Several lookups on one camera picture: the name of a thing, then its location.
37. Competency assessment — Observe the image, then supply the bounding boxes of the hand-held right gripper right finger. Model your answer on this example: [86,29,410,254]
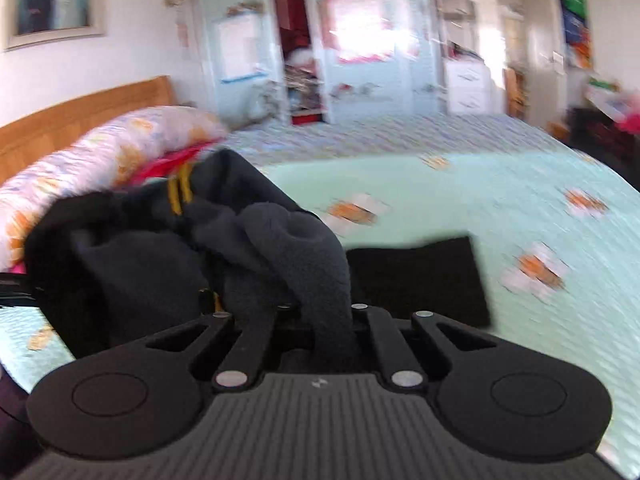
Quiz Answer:
[350,302,498,391]

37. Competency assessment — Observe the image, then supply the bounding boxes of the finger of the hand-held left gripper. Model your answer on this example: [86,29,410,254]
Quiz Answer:
[0,272,38,308]

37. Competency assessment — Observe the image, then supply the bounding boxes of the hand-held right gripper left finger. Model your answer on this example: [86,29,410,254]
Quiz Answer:
[145,305,301,393]

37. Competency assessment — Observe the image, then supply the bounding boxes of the black yellow-striped fleece pants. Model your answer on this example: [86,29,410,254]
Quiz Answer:
[24,149,351,376]

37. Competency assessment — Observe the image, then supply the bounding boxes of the pile of patterned clothes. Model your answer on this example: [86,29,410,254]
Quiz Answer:
[282,50,323,113]

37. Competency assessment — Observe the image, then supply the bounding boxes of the red hanging clothes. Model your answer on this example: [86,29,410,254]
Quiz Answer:
[277,0,313,56]

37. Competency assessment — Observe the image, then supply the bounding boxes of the floral rolled duvet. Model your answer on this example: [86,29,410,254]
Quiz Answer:
[0,106,228,271]

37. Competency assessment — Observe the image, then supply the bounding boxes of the wooden headboard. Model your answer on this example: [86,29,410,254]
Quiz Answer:
[0,76,173,186]

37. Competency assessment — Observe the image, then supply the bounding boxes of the mint bee-print quilted bedspread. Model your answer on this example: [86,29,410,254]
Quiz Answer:
[0,152,640,466]

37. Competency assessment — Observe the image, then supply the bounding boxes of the red blanket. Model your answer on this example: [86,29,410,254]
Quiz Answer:
[127,142,221,186]

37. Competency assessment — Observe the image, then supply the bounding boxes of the light blue sliding-door wardrobe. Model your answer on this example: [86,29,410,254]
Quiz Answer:
[187,0,448,126]

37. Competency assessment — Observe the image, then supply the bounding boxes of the white drawer cabinet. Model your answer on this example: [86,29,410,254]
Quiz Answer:
[445,57,493,115]

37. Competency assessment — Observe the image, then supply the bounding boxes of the blue framed chart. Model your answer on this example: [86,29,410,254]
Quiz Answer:
[212,12,268,83]

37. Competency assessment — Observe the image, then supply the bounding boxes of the black chair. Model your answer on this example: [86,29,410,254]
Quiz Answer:
[567,107,640,191]

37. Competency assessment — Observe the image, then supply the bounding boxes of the pink bordered poster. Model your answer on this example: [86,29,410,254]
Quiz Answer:
[320,0,418,63]

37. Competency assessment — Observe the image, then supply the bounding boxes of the red hanging ornament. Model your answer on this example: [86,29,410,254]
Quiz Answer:
[165,0,193,51]

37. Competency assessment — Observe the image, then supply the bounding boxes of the pile of plastic bags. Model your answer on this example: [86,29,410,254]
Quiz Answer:
[585,77,640,133]

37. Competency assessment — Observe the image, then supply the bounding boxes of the white door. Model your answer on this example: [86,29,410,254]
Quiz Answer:
[520,0,566,126]

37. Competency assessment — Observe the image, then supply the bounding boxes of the colourful hanging bags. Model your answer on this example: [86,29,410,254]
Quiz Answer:
[560,0,596,71]

